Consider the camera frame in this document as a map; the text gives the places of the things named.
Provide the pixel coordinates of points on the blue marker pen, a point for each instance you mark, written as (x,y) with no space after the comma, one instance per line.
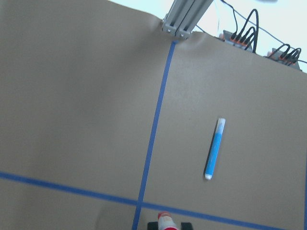
(217,138)

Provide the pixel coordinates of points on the red capped white marker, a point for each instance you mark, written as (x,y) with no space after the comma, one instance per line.
(165,221)

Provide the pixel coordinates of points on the orange black usb hub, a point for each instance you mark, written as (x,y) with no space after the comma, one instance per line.
(244,42)

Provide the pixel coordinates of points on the blue tape strip lengthwise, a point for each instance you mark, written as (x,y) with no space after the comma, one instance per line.
(150,148)

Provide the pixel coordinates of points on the blue tape strip crosswise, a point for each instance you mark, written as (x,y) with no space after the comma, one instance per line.
(126,201)

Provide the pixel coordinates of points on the aluminium frame post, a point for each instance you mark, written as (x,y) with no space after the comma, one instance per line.
(183,17)

